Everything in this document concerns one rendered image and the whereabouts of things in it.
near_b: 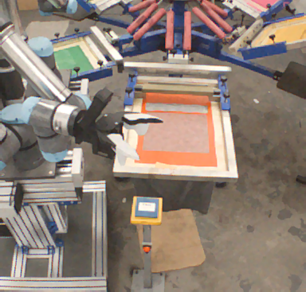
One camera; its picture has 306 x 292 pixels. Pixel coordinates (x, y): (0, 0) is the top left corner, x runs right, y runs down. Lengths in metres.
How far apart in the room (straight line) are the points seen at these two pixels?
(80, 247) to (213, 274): 0.93
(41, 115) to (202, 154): 1.04
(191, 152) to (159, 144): 0.17
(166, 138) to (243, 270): 1.17
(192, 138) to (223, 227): 1.01
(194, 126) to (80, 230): 1.06
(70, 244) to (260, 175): 1.67
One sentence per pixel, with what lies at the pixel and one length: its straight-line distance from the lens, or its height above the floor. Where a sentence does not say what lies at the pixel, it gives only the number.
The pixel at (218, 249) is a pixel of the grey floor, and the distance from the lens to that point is 2.50.
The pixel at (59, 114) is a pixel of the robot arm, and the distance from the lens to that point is 0.82.
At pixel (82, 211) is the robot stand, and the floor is 0.21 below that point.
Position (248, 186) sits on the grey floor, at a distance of 2.87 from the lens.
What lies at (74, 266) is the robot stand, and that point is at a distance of 2.22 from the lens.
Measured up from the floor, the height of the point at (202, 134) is 0.96.
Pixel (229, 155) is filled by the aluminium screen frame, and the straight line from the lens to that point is 1.68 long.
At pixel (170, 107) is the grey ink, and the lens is 1.96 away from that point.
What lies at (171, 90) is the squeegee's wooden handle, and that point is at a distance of 1.92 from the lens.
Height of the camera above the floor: 2.20
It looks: 45 degrees down
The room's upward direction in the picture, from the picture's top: straight up
